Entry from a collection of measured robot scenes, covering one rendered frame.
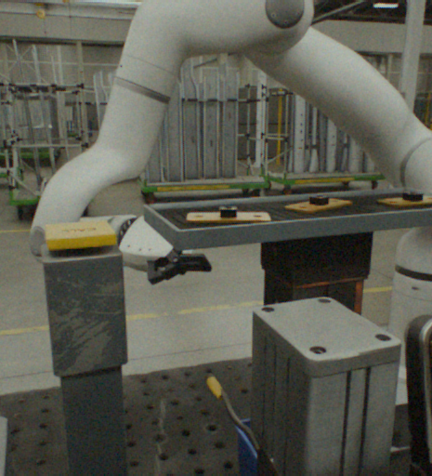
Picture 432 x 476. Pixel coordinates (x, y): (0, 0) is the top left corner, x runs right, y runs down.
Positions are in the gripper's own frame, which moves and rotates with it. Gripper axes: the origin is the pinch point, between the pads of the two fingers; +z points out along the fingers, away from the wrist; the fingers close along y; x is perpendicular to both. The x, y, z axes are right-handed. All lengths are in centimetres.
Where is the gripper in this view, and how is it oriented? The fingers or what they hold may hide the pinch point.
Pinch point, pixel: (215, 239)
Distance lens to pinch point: 68.3
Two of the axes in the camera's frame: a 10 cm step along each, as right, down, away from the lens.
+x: -3.9, -7.0, -6.0
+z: 8.4, -0.1, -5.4
